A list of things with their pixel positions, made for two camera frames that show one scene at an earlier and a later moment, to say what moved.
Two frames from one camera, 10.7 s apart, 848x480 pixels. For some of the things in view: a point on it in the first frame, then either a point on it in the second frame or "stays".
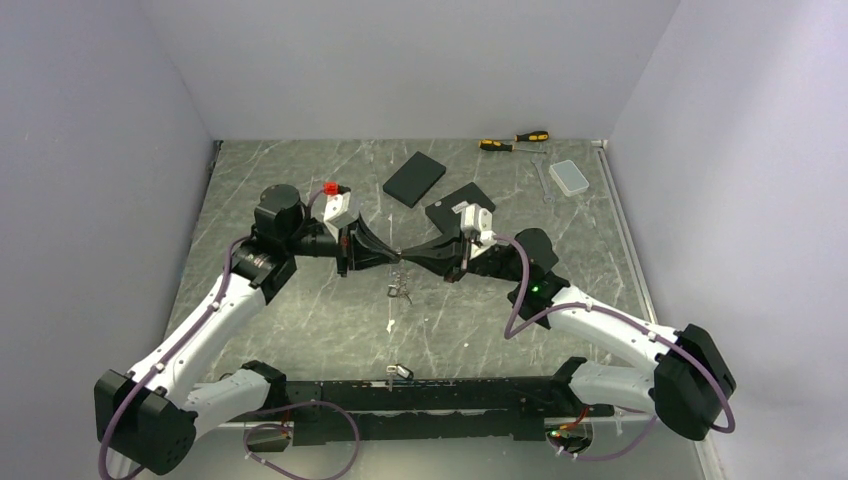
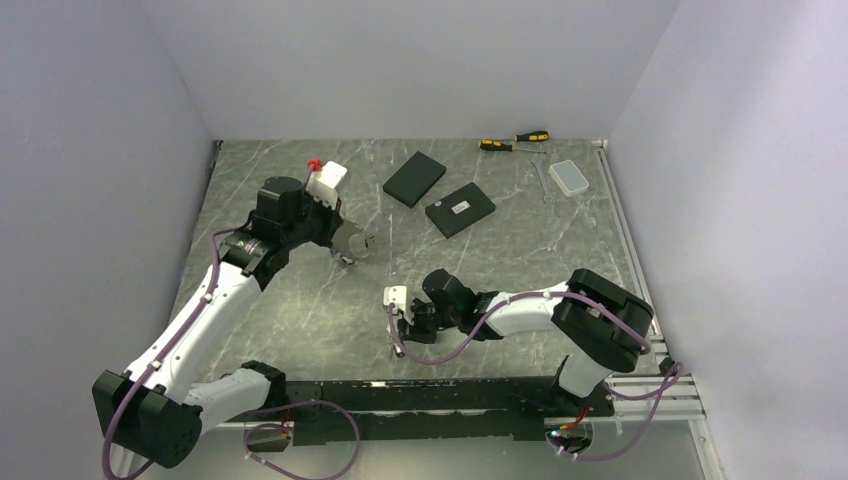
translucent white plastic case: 568,178 stays
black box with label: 446,212 stays
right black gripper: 428,255 to 415,333
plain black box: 415,179 stays
